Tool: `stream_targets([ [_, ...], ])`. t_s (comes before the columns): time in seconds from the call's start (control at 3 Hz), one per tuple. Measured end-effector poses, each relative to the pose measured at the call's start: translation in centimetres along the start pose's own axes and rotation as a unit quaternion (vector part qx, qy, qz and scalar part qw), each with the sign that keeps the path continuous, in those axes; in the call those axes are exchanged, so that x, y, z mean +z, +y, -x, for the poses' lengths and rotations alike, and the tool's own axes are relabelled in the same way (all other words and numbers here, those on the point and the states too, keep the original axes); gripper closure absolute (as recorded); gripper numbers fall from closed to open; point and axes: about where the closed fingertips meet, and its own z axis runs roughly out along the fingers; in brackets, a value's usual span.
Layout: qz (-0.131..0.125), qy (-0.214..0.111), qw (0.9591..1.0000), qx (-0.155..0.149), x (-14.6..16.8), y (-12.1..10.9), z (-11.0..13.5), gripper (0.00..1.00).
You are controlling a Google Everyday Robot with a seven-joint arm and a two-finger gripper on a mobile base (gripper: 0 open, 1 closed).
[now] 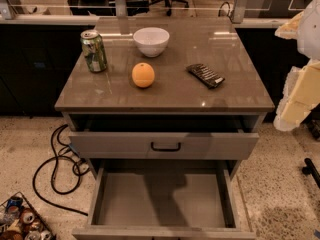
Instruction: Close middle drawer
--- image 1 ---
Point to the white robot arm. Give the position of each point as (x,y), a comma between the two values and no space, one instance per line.
(301,92)

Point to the green soda can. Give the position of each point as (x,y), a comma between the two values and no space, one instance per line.
(93,51)

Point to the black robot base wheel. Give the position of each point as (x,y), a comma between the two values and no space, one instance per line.
(310,169)

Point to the grey top drawer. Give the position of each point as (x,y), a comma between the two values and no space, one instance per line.
(225,145)

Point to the white and yellow gripper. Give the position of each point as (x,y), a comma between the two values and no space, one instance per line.
(310,34)

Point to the wire basket of cans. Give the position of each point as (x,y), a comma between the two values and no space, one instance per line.
(19,220)

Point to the grey drawer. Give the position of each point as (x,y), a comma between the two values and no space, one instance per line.
(225,145)
(163,200)

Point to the grey drawer cabinet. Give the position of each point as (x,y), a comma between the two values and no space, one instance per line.
(177,101)

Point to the orange fruit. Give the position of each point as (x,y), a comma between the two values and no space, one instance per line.
(143,75)

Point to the white ceramic bowl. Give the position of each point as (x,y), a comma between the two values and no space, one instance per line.
(151,41)

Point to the dark snack bar packet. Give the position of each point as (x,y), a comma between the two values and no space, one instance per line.
(206,75)

